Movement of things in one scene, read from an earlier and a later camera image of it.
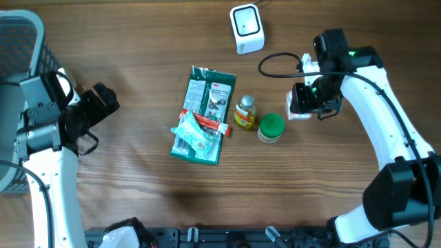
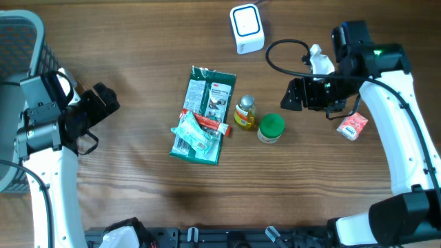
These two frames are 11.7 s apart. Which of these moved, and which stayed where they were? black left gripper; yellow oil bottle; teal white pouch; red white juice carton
Moved: red white juice carton
Stayed: teal white pouch; yellow oil bottle; black left gripper
